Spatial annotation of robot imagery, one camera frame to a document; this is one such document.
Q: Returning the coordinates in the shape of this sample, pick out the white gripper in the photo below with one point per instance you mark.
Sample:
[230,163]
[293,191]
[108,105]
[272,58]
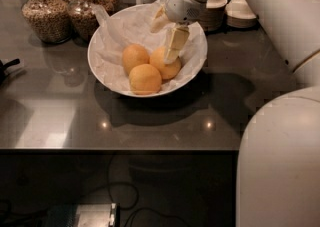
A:
[179,7]

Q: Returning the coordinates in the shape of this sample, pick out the orange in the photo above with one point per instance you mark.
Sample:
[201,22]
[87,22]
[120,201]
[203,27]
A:
[134,55]
[145,79]
[167,71]

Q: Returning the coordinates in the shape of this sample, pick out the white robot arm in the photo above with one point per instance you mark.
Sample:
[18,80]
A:
[278,169]

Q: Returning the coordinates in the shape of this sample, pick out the white bowl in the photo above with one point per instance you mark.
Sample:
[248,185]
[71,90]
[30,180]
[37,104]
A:
[110,81]

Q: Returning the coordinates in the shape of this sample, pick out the white crumpled paper liner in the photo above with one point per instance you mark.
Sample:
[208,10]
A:
[133,27]

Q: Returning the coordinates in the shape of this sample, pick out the tall stack paper bowls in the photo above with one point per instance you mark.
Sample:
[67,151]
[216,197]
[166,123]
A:
[211,17]

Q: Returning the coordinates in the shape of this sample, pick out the short stack paper bowls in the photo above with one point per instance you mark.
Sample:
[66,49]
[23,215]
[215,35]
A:
[239,14]

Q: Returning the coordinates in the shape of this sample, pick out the middle glass cereal jar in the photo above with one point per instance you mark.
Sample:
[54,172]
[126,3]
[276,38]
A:
[82,17]

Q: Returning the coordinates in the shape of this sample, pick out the left glass cereal jar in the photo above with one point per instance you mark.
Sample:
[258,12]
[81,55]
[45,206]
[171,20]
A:
[48,19]

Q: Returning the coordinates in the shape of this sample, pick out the black handle object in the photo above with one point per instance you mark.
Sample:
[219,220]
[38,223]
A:
[8,69]

